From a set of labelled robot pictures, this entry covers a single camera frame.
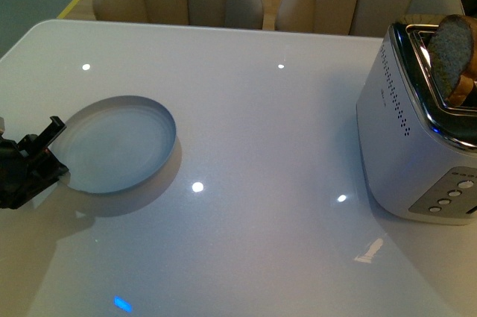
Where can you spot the white chrome toaster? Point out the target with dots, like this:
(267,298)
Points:
(418,151)

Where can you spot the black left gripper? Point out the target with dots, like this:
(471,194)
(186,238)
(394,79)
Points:
(22,178)

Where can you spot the brown bread slice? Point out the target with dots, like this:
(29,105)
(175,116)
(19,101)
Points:
(452,52)

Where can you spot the grey round plate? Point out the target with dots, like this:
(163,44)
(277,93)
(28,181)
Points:
(115,144)

